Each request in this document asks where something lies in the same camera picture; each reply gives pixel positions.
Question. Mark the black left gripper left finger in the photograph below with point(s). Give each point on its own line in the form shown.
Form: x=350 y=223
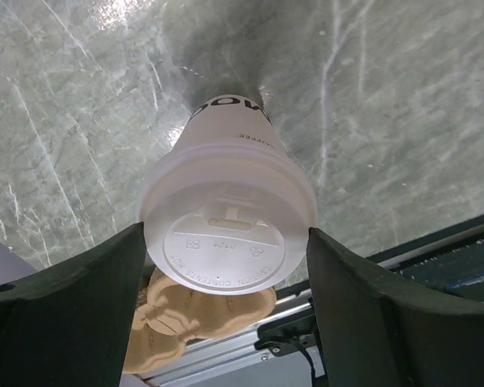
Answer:
x=69 y=325

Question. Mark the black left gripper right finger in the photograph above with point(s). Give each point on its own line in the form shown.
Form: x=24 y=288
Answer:
x=380 y=329

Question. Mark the white plastic cup lid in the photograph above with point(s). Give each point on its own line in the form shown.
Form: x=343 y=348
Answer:
x=226 y=219

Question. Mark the white paper coffee cup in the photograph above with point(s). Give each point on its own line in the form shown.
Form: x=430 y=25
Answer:
x=228 y=118

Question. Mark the brown cardboard cup carrier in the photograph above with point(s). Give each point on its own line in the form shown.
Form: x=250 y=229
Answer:
x=168 y=316

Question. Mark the aluminium rail frame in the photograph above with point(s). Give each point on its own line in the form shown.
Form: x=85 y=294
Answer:
x=226 y=346

